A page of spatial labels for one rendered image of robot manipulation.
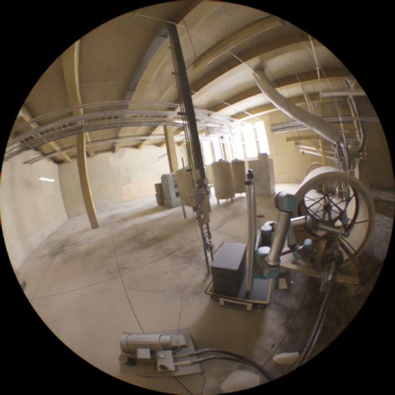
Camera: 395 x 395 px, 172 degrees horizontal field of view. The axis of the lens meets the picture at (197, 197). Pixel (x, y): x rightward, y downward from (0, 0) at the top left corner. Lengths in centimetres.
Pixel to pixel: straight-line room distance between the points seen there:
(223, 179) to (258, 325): 613
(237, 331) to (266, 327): 38
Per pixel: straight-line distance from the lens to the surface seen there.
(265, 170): 768
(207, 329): 206
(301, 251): 134
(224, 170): 671
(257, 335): 202
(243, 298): 191
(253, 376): 193
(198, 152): 213
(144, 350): 134
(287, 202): 96
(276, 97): 677
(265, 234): 172
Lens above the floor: 192
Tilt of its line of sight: 11 degrees down
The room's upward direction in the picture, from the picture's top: 9 degrees counter-clockwise
